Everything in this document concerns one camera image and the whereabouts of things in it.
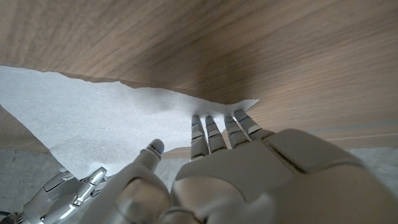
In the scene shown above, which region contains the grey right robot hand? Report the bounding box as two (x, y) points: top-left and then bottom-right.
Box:
(21, 166), (109, 224)

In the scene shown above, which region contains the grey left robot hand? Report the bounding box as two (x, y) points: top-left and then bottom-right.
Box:
(79, 108), (398, 224)

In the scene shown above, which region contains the white paper towel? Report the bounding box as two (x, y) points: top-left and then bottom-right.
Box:
(0, 65), (261, 180)

